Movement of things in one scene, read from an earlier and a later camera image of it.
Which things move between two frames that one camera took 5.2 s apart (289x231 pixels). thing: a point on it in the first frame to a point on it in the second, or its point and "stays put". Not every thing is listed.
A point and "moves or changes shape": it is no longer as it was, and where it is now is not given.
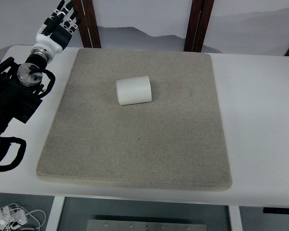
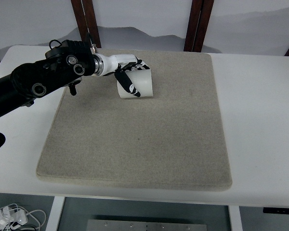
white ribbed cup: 134,90 moves or changes shape
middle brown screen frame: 199,15 stays put
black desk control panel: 281,210 stays put
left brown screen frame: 88,28 stays put
